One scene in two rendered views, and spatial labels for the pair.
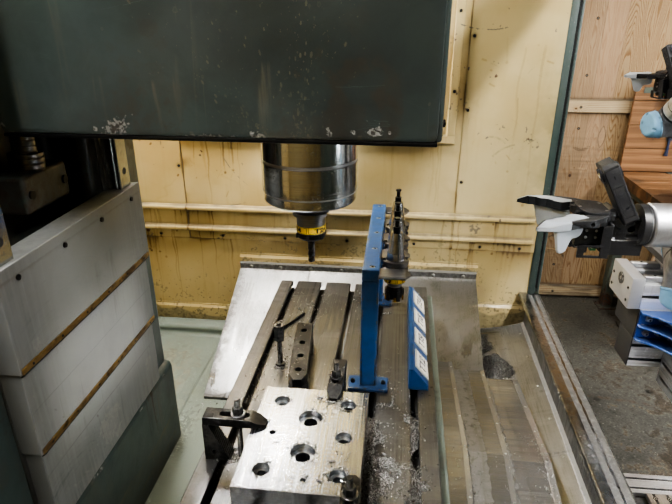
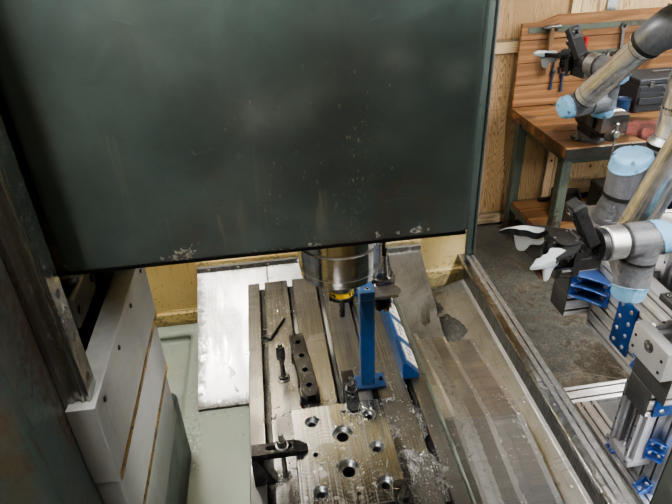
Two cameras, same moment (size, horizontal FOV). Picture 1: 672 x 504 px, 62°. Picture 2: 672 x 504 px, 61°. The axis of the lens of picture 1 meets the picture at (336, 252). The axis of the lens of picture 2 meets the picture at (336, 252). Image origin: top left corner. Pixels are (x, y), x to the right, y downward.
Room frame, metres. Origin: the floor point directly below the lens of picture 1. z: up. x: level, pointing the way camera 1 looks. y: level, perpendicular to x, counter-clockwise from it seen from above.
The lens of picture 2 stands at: (0.01, 0.26, 2.08)
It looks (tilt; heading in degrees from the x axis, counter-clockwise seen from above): 32 degrees down; 347
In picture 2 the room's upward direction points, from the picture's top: 3 degrees counter-clockwise
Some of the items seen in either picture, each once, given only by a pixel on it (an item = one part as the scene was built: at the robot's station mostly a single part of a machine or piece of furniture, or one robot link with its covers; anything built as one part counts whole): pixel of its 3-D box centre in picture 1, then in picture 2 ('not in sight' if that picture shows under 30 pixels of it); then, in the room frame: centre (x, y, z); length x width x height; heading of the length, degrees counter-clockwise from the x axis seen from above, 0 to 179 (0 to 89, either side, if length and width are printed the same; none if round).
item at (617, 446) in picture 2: not in sight; (627, 447); (1.11, -1.04, 0.35); 0.14 x 0.09 x 0.03; 175
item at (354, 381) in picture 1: (369, 334); (367, 343); (1.15, -0.08, 1.05); 0.10 x 0.05 x 0.30; 83
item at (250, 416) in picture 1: (235, 427); (280, 456); (0.91, 0.21, 0.97); 0.13 x 0.03 x 0.15; 83
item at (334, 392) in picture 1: (336, 387); (350, 397); (1.05, 0.00, 0.97); 0.13 x 0.03 x 0.15; 173
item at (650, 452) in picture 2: not in sight; (639, 430); (1.11, -1.07, 0.43); 0.22 x 0.04 x 0.09; 175
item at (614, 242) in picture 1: (606, 227); (574, 249); (0.90, -0.46, 1.42); 0.12 x 0.08 x 0.09; 85
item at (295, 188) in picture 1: (309, 163); (339, 241); (0.91, 0.04, 1.53); 0.16 x 0.16 x 0.12
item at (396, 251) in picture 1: (396, 245); (383, 264); (1.20, -0.14, 1.26); 0.04 x 0.04 x 0.07
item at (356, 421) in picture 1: (306, 444); (345, 457); (0.87, 0.06, 0.97); 0.29 x 0.23 x 0.05; 173
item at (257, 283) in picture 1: (346, 347); (322, 337); (1.56, -0.03, 0.75); 0.89 x 0.70 x 0.26; 83
